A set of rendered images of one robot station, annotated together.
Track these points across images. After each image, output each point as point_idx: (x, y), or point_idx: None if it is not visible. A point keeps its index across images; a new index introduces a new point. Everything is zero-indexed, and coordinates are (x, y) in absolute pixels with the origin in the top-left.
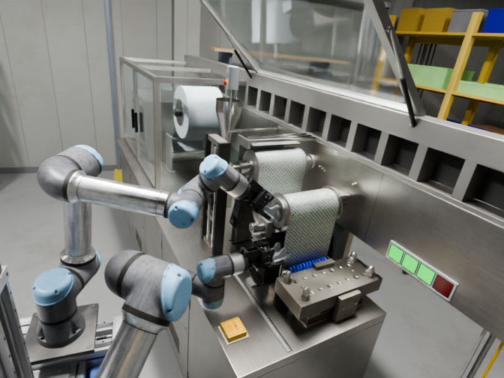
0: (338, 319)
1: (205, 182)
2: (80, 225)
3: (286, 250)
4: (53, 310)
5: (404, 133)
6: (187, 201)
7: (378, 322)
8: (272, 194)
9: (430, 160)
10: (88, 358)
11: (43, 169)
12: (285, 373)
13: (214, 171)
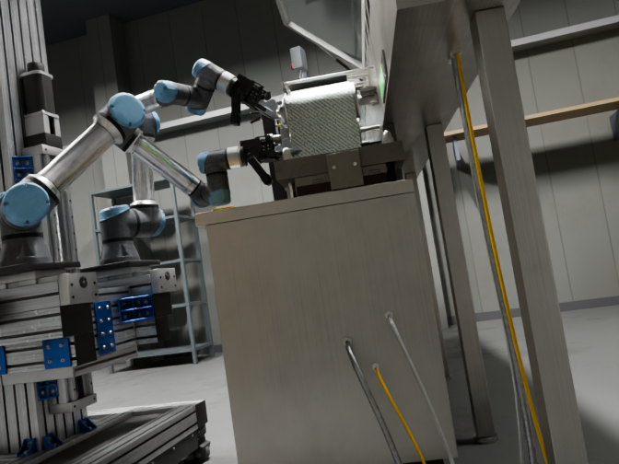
0: (334, 185)
1: (196, 81)
2: (139, 168)
3: (296, 146)
4: (107, 225)
5: None
6: (167, 80)
7: (402, 192)
8: None
9: None
10: (131, 284)
11: None
12: (258, 232)
13: (197, 65)
